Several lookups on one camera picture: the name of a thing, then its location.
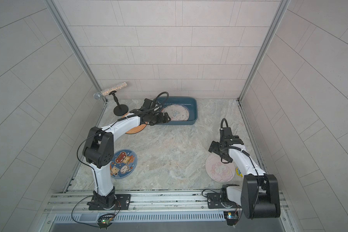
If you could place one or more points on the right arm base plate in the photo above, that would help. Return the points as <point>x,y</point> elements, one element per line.
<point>216,201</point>

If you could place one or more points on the glitter microphone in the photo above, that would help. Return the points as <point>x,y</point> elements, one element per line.
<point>108,91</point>

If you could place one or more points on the right green circuit board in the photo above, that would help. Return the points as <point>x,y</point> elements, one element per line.
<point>231,217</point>

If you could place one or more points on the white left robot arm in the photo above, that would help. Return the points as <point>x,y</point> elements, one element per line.
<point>99,147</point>

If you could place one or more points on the pink unicorn round coaster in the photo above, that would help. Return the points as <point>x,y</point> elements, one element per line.
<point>218,171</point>

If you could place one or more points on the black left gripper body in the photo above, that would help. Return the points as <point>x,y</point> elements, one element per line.
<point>153,118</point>

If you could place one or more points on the aluminium front rail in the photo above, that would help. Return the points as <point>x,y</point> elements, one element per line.
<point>145,206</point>

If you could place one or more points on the aluminium corner frame post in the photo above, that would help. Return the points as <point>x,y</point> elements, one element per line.
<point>282,8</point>

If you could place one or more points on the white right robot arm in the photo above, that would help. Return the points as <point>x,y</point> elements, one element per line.
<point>258,196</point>

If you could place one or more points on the blue toast cartoon coaster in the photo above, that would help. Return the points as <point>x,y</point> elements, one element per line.
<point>123,163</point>

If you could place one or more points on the left aluminium corner post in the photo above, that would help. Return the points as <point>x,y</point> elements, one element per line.
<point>71,42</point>

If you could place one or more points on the green circuit board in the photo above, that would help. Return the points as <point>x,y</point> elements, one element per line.
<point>231,217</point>
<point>106,220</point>

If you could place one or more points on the teal plastic storage box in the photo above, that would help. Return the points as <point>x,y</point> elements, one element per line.
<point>188,102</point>

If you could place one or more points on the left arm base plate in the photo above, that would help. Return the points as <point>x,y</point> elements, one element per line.
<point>110,202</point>

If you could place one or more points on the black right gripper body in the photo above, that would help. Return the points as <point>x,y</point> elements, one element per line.
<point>218,148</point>

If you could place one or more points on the orange round coaster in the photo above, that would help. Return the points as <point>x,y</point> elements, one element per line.
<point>136,129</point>

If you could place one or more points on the left green circuit board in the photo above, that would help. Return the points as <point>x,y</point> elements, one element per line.
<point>106,220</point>

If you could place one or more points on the small yellow sticker coaster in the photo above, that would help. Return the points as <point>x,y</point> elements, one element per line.
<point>238,172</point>

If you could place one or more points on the black microphone stand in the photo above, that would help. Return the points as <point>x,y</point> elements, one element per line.
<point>120,109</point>

